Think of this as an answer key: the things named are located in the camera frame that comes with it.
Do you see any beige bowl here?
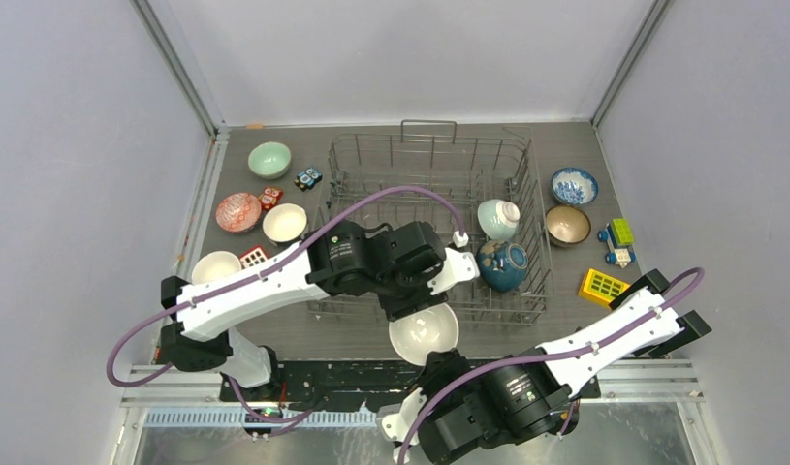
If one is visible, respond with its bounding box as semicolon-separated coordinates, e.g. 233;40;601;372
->
190;251;242;285
388;303;459;366

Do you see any pale green celadon bowl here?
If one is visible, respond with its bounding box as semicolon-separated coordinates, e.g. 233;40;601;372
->
247;141;292;180

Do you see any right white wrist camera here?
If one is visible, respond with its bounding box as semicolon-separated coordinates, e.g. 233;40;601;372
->
376;387;427;461

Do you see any green blue toy car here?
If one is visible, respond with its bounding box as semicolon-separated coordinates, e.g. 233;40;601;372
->
596;218;636;268

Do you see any dark teal painted bowl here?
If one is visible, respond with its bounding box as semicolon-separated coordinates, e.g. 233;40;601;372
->
475;240;529;293

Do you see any grey wire dish rack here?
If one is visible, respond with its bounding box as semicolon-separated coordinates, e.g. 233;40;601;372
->
304;119;553;327

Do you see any teal and white bowl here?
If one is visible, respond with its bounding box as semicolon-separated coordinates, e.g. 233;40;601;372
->
262;203;308;246

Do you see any blue floral white bowl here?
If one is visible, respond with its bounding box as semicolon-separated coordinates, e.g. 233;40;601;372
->
551;167;599;206

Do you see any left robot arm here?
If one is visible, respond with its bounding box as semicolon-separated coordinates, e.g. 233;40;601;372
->
160;220;449;401

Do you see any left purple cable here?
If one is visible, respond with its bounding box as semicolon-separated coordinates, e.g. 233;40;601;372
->
105;186;469;439

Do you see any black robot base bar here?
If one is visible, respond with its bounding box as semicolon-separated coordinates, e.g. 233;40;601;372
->
217;343;582;438

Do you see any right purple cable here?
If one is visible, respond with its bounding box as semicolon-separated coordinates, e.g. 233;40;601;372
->
395;266;707;465

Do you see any brown ribbed bowl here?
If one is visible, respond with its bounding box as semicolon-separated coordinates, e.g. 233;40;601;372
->
545;205;592;247

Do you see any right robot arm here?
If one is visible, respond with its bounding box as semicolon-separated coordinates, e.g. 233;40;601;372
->
396;267;711;464

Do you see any red owl toy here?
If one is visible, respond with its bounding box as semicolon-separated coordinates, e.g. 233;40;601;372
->
258;186;284;211

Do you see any red toy block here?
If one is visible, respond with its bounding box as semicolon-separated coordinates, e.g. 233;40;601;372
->
239;245;269;268

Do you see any purple cable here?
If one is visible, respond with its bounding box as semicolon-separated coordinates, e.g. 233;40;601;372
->
105;186;469;439
395;266;707;465

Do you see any light green striped bowl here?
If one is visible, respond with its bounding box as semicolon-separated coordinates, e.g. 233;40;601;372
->
477;199;521;241

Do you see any yellow toy block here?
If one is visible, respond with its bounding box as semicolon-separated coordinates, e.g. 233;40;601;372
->
577;268;630;307

